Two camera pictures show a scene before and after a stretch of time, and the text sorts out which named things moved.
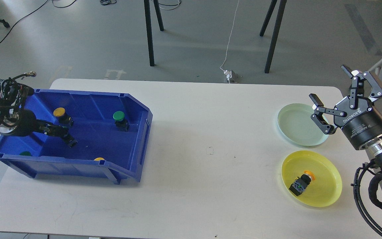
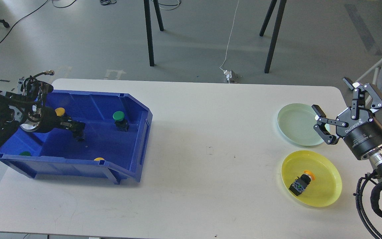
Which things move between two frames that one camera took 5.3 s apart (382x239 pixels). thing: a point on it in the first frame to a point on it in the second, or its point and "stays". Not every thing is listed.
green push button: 68,139 to 78,135
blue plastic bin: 111,129 stays
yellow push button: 300,183 stays
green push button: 121,124 stays
